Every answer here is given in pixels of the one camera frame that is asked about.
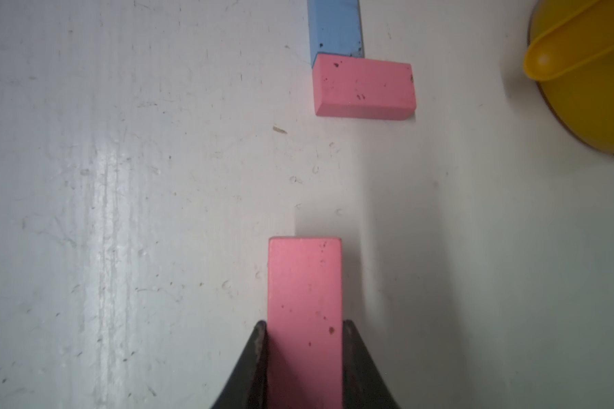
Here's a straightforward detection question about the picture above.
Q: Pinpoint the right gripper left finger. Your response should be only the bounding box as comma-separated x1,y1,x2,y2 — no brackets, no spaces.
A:
213,320,269,409

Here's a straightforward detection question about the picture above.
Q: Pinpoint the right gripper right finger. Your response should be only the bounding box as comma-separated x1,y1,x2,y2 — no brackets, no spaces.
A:
342,320,400,409

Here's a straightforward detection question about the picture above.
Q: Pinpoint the pink block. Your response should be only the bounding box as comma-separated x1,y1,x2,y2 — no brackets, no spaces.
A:
267,237,343,408
312,54,416,120

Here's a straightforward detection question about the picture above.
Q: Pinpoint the blue block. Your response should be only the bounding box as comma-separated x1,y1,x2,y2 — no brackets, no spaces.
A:
307,0,364,66

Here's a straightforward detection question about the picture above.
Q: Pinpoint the yellow pot with handle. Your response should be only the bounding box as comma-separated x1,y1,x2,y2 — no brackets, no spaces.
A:
523,1,614,155

